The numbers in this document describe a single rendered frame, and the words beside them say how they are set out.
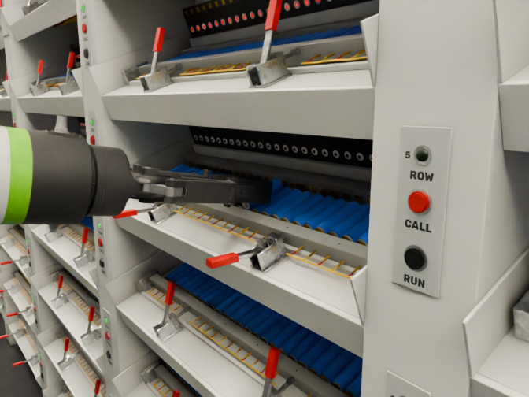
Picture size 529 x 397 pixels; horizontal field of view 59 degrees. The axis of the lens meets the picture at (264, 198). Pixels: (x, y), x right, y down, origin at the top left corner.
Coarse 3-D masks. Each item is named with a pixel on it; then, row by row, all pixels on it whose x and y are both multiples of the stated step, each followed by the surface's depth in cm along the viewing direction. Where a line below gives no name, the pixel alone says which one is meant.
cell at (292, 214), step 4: (312, 196) 61; (316, 196) 60; (320, 196) 61; (308, 200) 60; (312, 200) 60; (316, 200) 60; (300, 204) 60; (304, 204) 59; (308, 204) 59; (312, 204) 60; (296, 208) 59; (300, 208) 59; (304, 208) 59; (308, 208) 59; (288, 212) 59; (292, 212) 58; (296, 212) 58; (300, 212) 59; (284, 216) 58; (288, 216) 58; (292, 216) 58; (296, 216) 58; (288, 220) 58; (292, 220) 58
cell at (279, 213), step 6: (306, 192) 62; (294, 198) 62; (300, 198) 61; (306, 198) 62; (288, 204) 61; (294, 204) 61; (276, 210) 60; (282, 210) 60; (288, 210) 60; (276, 216) 59; (282, 216) 59
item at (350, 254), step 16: (192, 208) 71; (208, 208) 67; (224, 208) 64; (240, 208) 63; (224, 224) 62; (240, 224) 61; (256, 224) 58; (272, 224) 56; (288, 224) 55; (288, 240) 54; (304, 240) 51; (320, 240) 50; (336, 240) 49; (336, 256) 48; (352, 256) 46; (336, 272) 46; (352, 272) 45
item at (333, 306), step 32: (160, 160) 91; (256, 160) 77; (288, 160) 70; (128, 224) 82; (160, 224) 72; (192, 224) 68; (192, 256) 64; (288, 256) 53; (256, 288) 53; (288, 288) 48; (320, 288) 46; (352, 288) 45; (320, 320) 45; (352, 320) 41; (352, 352) 44
